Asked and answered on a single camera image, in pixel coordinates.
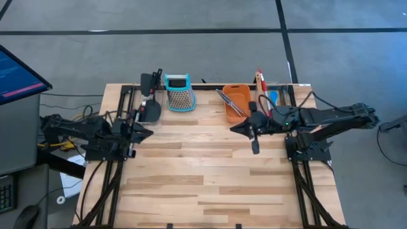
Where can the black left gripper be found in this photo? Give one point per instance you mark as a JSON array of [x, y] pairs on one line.
[[128, 133]]

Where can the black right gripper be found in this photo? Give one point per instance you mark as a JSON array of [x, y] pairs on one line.
[[259, 122]]

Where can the blue plastic spoon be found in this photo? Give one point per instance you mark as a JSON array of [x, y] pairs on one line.
[[274, 97]]

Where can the square black spatula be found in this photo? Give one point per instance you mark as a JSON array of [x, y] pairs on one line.
[[146, 84]]

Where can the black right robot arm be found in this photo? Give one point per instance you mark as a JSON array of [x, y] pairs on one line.
[[334, 116]]

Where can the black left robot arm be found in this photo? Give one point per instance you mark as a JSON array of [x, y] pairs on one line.
[[79, 130]]

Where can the orange plastic bin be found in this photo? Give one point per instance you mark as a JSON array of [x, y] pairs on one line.
[[238, 95]]

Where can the clear plastic bin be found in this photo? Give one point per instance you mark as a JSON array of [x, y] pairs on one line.
[[160, 97], [283, 95]]

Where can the teal metal box grater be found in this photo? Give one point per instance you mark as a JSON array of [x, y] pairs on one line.
[[179, 95]]

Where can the black stand foot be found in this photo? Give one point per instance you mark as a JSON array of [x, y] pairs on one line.
[[63, 165]]

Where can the white paper sheet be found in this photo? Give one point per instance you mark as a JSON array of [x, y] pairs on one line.
[[71, 184]]

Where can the black table clamp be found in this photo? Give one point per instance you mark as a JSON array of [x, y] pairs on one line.
[[170, 226], [238, 226]]

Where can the white tape roll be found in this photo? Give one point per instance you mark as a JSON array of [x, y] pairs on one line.
[[57, 199]]

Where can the gray desk cabinet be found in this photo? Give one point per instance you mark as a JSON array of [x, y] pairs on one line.
[[19, 133]]

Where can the computer monitor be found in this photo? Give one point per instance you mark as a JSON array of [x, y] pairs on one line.
[[16, 76]]

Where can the black computer mouse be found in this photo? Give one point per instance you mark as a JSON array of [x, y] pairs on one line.
[[23, 219]]

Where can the black keyboard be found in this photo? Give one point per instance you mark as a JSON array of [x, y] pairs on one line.
[[6, 194]]

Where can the dark gray floor stand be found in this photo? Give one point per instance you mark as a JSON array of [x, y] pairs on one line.
[[392, 127]]

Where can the black aluminium table frame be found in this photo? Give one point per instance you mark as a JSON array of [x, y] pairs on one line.
[[111, 191]]

